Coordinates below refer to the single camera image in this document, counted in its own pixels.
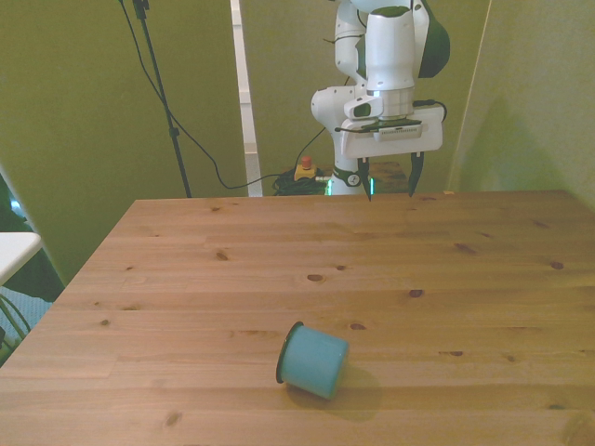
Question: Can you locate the wooden stool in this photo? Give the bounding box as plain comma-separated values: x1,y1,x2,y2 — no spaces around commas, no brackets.
368,161,416,194

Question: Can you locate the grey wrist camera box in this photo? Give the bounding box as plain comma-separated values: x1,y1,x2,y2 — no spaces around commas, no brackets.
371,119,426,143

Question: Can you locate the yellow emergency stop button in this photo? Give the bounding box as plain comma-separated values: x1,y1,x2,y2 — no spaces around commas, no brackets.
293,156,327,184

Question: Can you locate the coiled black cable bundle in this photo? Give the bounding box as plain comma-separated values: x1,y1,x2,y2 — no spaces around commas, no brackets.
271,172,332,197

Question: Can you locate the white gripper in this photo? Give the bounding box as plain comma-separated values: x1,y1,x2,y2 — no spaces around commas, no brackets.
340,106,443,203

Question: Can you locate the pale floor cable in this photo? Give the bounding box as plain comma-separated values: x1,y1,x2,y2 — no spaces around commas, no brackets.
0,292,32,348

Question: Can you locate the white side table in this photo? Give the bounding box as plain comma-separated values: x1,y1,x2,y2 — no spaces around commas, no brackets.
0,231,43,285

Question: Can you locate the blue enamel mug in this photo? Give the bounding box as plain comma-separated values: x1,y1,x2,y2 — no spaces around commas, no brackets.
274,321,350,401

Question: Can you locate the long black cable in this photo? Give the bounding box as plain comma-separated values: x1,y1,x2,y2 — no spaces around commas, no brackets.
117,0,327,190

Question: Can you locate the white vertical frame strip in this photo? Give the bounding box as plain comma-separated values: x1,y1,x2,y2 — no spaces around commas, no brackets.
230,0,264,197

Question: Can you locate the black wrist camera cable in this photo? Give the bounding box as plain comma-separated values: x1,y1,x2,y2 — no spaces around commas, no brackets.
334,98,448,136

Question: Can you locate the black tripod stand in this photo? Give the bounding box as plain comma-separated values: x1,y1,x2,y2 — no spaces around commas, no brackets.
131,0,193,199

